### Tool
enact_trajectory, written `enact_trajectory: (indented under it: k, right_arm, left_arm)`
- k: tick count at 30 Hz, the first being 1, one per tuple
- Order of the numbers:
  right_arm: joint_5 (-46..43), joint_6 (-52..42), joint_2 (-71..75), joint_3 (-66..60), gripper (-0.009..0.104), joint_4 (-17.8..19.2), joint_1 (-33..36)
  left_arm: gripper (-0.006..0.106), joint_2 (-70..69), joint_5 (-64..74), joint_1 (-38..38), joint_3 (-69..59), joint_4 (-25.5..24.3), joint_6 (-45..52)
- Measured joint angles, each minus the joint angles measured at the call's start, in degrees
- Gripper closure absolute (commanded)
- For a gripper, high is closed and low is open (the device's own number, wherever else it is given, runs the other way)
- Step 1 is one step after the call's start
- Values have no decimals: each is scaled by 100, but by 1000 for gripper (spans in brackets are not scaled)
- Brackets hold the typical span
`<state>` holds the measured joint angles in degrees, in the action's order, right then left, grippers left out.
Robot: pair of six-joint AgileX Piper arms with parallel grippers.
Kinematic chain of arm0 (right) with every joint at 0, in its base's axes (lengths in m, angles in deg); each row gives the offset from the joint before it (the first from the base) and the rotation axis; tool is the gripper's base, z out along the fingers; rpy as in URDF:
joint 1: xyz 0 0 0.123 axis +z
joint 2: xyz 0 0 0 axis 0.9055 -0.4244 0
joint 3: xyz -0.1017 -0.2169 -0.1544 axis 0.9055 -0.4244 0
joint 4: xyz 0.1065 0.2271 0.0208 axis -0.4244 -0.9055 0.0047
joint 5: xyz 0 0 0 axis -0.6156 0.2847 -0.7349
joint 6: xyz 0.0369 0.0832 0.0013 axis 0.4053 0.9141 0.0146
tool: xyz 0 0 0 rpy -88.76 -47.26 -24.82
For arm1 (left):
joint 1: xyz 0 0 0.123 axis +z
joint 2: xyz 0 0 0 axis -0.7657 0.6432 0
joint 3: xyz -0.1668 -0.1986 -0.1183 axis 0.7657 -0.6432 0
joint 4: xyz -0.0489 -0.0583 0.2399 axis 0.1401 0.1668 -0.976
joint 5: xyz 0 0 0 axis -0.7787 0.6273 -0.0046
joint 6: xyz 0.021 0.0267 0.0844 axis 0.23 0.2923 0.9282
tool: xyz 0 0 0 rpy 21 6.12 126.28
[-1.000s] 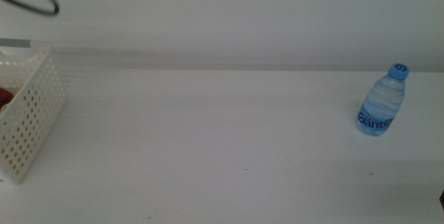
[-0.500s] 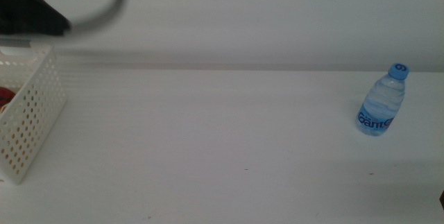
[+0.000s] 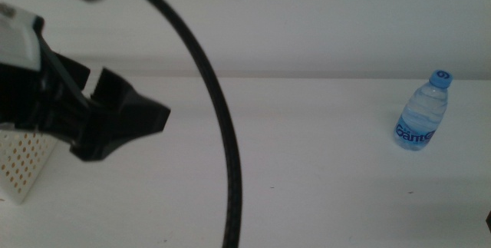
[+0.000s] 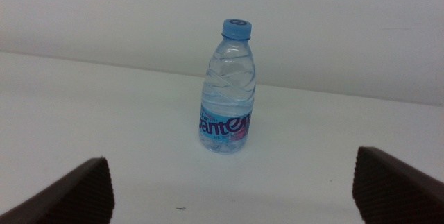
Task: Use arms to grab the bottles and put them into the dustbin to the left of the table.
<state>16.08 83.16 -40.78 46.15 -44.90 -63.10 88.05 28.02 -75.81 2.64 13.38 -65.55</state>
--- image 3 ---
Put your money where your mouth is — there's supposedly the clear water bottle blue cap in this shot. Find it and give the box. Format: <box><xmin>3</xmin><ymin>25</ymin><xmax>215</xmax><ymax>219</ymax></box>
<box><xmin>393</xmin><ymin>68</ymin><xmax>454</xmax><ymax>151</ymax></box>

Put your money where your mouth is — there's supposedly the white perforated plastic basket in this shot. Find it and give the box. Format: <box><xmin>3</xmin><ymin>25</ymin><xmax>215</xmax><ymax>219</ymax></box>
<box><xmin>0</xmin><ymin>124</ymin><xmax>58</xmax><ymax>206</ymax></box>

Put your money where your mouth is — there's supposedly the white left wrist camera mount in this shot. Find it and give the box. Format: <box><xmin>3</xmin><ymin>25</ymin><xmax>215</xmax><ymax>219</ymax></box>
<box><xmin>0</xmin><ymin>0</ymin><xmax>116</xmax><ymax>72</ymax></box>

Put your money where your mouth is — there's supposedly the thick braided black camera cable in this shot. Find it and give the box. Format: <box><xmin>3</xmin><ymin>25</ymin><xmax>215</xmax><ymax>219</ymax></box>
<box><xmin>110</xmin><ymin>0</ymin><xmax>244</xmax><ymax>248</ymax></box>

